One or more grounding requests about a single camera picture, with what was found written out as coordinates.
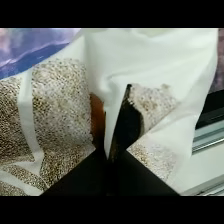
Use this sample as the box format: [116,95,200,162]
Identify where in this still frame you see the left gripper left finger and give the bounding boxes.
[41,109,109,197]

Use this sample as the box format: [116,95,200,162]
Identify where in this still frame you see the white garment with gold print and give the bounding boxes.
[0,28,219,197]

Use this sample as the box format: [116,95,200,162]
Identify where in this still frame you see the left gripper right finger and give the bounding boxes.
[107,84,180,197]

